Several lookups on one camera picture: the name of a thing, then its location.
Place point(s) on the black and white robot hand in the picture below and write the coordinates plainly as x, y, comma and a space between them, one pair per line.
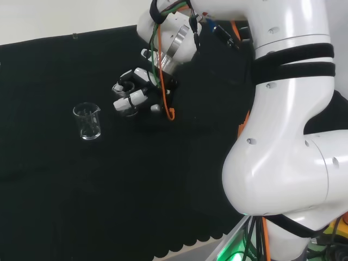
157, 92

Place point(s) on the small clear glass beaker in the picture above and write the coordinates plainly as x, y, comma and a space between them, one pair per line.
130, 113

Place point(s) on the clear glass beaker with spout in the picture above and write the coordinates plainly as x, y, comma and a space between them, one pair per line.
87, 127

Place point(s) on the orange adapter box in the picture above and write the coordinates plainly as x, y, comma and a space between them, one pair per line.
243, 125

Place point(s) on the black bench cloth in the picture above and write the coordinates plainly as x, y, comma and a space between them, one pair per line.
108, 176

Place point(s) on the yellow stop button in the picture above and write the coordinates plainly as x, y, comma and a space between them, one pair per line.
336, 231

